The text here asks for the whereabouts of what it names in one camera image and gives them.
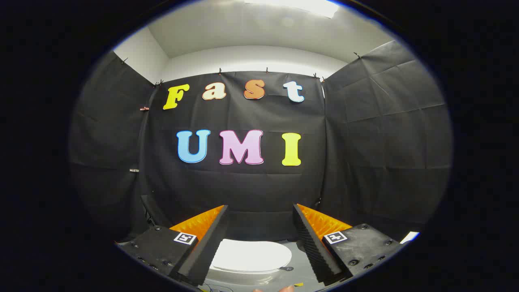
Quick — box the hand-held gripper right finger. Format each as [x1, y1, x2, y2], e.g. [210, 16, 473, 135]
[293, 204, 406, 284]

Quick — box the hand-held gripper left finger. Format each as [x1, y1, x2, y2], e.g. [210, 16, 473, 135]
[116, 205, 229, 286]

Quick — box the black backdrop cloth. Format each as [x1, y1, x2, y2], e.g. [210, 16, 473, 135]
[69, 41, 453, 244]

